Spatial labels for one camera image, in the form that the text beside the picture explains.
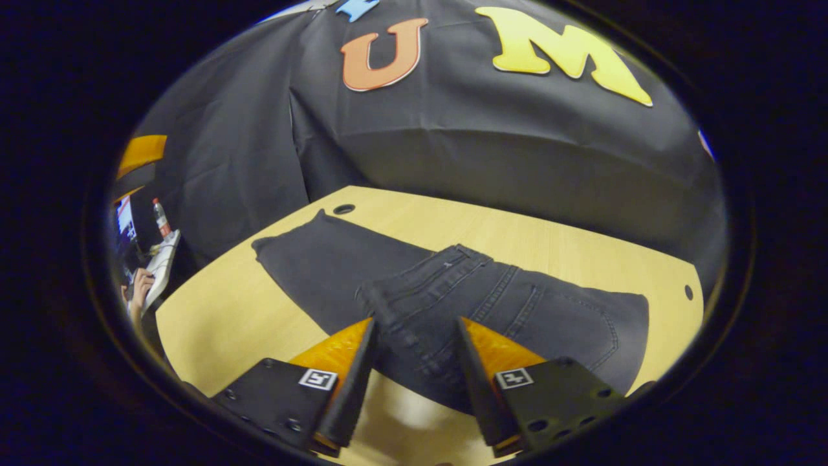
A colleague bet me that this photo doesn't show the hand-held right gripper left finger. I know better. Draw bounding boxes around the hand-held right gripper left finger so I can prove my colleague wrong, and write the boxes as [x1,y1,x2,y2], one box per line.
[212,317,378,458]

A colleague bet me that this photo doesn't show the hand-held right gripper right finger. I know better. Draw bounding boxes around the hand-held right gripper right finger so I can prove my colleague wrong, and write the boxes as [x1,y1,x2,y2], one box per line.
[458,316,628,457]

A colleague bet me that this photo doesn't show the dark grey jeans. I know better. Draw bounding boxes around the dark grey jeans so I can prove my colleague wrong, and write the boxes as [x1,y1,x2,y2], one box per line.
[251,209,649,415]

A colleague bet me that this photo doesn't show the computer monitor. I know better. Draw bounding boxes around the computer monitor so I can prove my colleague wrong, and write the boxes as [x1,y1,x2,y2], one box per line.
[115,195,138,254]

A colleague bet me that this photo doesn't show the plastic bottle with red label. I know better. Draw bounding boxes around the plastic bottle with red label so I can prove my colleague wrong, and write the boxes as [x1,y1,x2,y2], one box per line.
[152,197,173,241]

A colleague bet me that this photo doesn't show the black backdrop cloth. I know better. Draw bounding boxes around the black backdrop cloth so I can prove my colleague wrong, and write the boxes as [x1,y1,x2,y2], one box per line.
[129,0,728,298]

